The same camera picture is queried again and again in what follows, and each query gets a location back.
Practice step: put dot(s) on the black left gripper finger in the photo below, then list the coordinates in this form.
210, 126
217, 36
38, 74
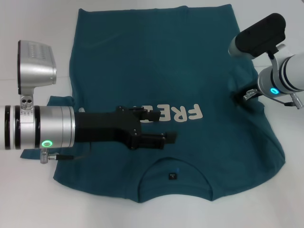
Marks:
154, 116
171, 138

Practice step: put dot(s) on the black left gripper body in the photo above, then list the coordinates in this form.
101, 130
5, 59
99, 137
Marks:
99, 127

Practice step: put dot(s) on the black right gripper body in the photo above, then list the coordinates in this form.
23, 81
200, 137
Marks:
238, 99

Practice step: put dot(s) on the teal printed t-shirt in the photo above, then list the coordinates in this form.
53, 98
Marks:
166, 59

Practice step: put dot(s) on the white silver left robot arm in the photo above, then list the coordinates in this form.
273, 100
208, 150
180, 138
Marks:
54, 128

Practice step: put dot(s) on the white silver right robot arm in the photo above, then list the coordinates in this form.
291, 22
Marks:
287, 73

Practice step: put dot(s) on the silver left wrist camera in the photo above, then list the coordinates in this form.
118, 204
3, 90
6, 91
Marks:
35, 69

